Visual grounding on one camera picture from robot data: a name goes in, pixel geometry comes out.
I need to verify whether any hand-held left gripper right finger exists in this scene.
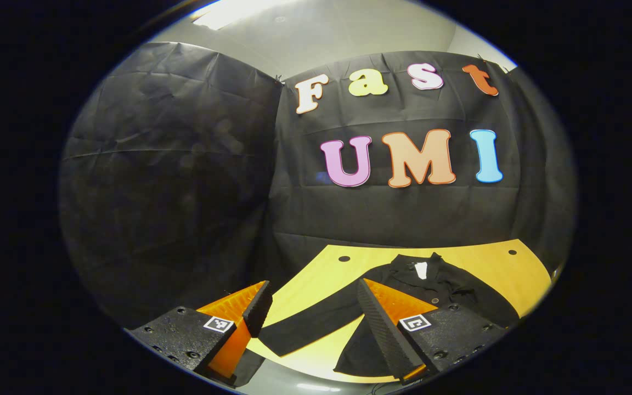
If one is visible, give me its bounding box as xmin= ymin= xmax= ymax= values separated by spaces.
xmin=357 ymin=277 xmax=510 ymax=385

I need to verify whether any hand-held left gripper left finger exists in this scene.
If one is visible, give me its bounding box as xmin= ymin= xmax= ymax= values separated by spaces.
xmin=124 ymin=280 xmax=274 ymax=387

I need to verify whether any black buttoned garment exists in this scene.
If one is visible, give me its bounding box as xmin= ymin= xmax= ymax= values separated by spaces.
xmin=234 ymin=252 xmax=521 ymax=388

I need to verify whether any black backdrop cloth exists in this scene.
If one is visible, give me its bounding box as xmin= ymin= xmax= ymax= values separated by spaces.
xmin=59 ymin=42 xmax=577 ymax=331

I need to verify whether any ceiling light panel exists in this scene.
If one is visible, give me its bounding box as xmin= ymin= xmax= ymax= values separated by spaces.
xmin=191 ymin=0 xmax=296 ymax=31

